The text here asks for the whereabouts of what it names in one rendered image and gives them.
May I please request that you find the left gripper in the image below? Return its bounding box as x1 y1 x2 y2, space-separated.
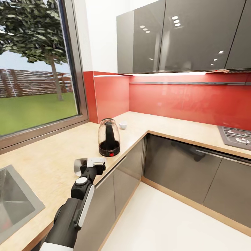
81 162 106 177

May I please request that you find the electric kettle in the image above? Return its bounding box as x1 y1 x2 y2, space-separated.
98 118 121 157

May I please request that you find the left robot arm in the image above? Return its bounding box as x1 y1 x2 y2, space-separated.
40 157 106 251

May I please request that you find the coffee cup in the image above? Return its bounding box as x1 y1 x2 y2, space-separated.
119 122 127 129

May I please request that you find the paper coffee filter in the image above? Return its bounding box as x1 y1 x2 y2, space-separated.
74 158 88 176

